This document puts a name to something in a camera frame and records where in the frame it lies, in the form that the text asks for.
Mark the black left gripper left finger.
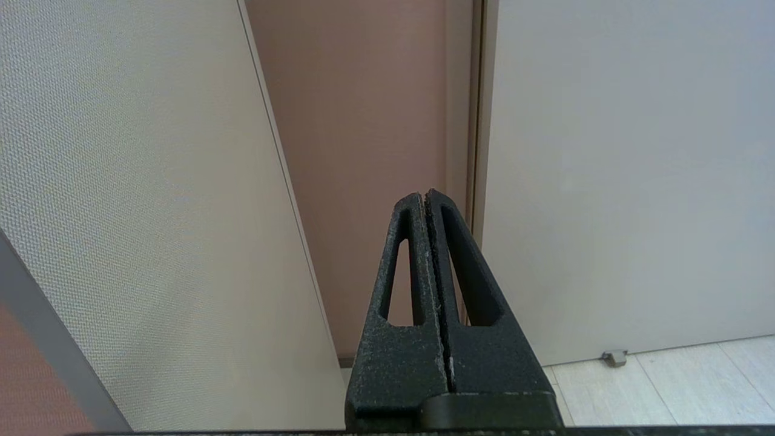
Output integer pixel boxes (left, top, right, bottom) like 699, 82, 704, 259
345, 193, 452, 431

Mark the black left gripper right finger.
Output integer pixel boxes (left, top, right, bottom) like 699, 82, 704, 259
426, 189, 549, 394

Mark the white room door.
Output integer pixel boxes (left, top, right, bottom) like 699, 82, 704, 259
472, 0, 775, 367

